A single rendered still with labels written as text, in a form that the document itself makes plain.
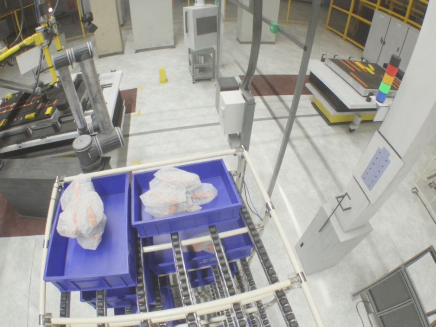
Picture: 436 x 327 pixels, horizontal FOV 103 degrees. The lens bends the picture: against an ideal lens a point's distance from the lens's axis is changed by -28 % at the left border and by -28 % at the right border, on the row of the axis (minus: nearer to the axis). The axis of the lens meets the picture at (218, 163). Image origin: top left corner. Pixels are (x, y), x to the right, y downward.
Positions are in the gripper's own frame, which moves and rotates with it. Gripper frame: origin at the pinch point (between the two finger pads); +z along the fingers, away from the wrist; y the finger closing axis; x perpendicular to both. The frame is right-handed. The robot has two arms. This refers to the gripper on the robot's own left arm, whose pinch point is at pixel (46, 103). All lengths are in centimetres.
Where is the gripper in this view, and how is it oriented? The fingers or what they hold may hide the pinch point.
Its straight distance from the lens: 392.0
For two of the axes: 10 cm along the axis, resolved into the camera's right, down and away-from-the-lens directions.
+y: 9.8, -1.4, 1.6
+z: -0.3, 6.9, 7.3
